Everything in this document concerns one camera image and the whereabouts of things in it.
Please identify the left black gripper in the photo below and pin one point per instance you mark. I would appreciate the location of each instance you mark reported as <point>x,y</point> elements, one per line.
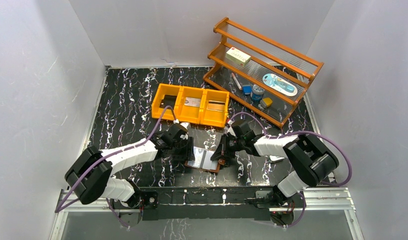
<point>183,147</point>

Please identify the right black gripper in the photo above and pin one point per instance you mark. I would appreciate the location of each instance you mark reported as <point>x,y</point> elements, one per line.
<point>227,147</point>

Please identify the white credit card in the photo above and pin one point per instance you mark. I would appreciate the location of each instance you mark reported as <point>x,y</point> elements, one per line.
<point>202,159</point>

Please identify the brown leather card holder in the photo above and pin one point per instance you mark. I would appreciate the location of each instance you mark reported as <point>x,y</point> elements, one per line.
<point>220,163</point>

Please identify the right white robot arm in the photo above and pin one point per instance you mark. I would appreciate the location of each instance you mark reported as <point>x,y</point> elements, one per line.
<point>310,158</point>

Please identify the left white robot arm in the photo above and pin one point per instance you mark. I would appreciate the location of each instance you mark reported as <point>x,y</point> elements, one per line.
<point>91,175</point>

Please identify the silver card in bin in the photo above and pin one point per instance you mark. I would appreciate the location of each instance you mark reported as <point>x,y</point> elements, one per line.
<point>192,102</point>

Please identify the black card in bin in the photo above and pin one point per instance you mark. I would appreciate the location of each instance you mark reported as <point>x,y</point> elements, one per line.
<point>168,100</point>

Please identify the orange three-compartment bin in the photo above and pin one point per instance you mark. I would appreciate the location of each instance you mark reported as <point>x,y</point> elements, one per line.
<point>201,115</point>

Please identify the white blue clip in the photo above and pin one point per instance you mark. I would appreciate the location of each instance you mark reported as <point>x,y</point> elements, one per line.
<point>275,159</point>

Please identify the yellow grey sharpener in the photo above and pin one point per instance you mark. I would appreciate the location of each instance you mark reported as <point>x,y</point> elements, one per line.
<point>265,103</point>

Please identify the blue round tin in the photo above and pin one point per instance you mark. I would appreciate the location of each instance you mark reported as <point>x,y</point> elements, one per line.
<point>257,93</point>

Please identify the red white pen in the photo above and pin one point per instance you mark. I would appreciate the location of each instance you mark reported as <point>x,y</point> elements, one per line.
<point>236,81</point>

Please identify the blue blister pack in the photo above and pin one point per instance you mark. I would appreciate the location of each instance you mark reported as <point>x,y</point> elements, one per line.
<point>279,84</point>

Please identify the orange wooden shelf rack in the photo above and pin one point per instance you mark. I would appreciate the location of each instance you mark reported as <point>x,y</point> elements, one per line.
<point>267,57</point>

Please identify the white cardboard box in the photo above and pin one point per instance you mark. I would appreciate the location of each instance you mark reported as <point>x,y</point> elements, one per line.
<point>237,56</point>

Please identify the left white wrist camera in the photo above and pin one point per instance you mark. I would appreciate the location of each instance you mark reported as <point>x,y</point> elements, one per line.
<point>180,129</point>

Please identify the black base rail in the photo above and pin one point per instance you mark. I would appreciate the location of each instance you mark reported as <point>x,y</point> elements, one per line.
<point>212,203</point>

